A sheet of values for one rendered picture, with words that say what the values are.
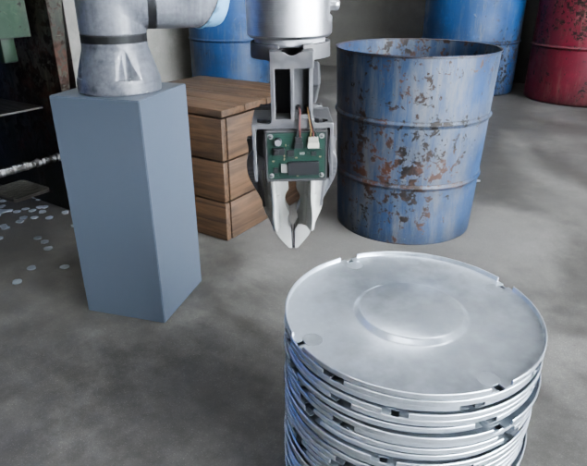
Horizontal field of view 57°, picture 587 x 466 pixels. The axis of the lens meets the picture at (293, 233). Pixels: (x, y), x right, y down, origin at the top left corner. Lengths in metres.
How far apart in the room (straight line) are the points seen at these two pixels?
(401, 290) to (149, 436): 0.46
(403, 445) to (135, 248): 0.69
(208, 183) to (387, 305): 0.88
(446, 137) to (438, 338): 0.84
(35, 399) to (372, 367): 0.64
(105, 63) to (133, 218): 0.28
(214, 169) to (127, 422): 0.70
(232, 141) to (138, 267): 0.45
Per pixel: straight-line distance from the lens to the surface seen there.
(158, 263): 1.09
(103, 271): 1.17
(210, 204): 1.46
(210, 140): 1.40
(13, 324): 1.26
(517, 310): 0.69
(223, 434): 0.90
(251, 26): 0.49
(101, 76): 1.04
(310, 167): 0.48
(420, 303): 0.66
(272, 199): 0.54
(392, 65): 1.33
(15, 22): 1.65
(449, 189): 1.44
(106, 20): 1.03
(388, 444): 0.58
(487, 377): 0.58
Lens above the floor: 0.64
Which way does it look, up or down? 25 degrees down
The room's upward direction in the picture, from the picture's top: straight up
